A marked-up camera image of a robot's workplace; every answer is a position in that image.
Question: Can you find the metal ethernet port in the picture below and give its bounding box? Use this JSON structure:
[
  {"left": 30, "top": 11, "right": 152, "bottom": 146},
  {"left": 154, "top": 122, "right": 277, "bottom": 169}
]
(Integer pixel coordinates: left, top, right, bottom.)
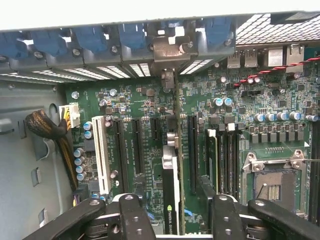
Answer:
[{"left": 286, "top": 44, "right": 305, "bottom": 73}]

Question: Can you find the red black twisted wire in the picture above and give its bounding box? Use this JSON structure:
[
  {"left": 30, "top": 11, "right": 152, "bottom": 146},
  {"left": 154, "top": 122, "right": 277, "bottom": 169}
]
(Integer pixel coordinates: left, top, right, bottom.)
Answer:
[{"left": 233, "top": 56, "right": 320, "bottom": 88}]

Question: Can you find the short black expansion slot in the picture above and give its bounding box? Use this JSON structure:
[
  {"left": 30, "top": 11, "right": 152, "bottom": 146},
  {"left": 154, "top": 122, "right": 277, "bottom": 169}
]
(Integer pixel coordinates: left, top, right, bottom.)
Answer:
[{"left": 149, "top": 117, "right": 163, "bottom": 141}]

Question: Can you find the white PCI expansion slot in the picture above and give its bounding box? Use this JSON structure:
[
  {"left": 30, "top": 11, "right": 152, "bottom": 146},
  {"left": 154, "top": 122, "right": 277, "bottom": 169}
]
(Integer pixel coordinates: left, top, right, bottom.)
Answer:
[{"left": 91, "top": 115, "right": 113, "bottom": 196}]

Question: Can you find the black RAM slot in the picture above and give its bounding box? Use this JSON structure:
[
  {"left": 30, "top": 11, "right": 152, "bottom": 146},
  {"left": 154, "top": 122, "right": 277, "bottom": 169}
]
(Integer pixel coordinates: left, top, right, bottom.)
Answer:
[
  {"left": 226, "top": 122, "right": 236, "bottom": 200},
  {"left": 234, "top": 129, "right": 243, "bottom": 200},
  {"left": 308, "top": 119, "right": 320, "bottom": 226},
  {"left": 218, "top": 123, "right": 227, "bottom": 197}
]

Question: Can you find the braided power wire bundle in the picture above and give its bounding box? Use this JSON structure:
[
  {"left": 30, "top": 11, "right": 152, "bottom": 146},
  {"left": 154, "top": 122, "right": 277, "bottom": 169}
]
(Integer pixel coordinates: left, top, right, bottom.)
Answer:
[{"left": 24, "top": 109, "right": 81, "bottom": 198}]

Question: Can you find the white power connector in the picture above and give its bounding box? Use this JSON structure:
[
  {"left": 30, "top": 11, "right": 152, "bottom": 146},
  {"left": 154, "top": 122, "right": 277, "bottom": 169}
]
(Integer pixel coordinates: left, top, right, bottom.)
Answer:
[{"left": 58, "top": 103, "right": 81, "bottom": 130}]

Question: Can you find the metal USB port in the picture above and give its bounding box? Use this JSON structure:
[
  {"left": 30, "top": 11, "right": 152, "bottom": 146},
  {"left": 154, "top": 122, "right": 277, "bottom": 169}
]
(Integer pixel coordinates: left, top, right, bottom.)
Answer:
[
  {"left": 243, "top": 49, "right": 258, "bottom": 68},
  {"left": 227, "top": 49, "right": 242, "bottom": 69}
]

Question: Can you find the open PC case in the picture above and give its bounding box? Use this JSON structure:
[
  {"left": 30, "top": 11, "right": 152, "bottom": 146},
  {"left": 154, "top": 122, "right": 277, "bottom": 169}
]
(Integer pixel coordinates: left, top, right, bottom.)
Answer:
[{"left": 0, "top": 11, "right": 320, "bottom": 240}]

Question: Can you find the green motherboard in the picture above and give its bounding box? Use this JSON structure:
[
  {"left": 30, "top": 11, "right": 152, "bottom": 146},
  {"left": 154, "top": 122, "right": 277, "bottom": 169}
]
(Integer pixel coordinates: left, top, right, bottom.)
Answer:
[{"left": 57, "top": 49, "right": 320, "bottom": 240}]

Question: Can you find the black power connector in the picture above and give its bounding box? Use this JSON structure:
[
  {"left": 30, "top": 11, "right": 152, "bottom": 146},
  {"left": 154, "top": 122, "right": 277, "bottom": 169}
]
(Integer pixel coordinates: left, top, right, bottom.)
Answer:
[{"left": 71, "top": 188, "right": 88, "bottom": 208}]

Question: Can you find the metal rear port block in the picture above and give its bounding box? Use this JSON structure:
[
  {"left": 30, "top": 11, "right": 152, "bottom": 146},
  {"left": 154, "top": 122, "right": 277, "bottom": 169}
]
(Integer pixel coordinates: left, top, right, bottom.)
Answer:
[{"left": 267, "top": 48, "right": 285, "bottom": 67}]

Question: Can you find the CPU socket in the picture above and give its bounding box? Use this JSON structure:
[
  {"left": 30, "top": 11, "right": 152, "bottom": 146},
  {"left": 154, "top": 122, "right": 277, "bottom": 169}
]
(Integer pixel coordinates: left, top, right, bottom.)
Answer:
[{"left": 241, "top": 148, "right": 310, "bottom": 216}]

